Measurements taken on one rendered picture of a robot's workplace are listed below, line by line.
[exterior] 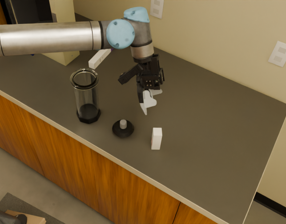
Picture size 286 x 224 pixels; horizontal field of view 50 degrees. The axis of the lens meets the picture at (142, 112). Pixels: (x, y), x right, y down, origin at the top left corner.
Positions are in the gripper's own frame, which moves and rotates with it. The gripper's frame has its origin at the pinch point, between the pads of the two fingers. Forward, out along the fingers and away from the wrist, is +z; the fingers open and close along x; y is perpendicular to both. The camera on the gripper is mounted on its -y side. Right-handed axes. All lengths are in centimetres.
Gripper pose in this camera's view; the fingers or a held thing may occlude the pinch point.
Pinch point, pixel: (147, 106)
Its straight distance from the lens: 113.4
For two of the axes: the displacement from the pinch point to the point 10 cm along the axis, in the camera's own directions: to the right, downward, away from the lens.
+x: 2.9, -5.3, 8.0
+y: 9.4, 0.1, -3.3
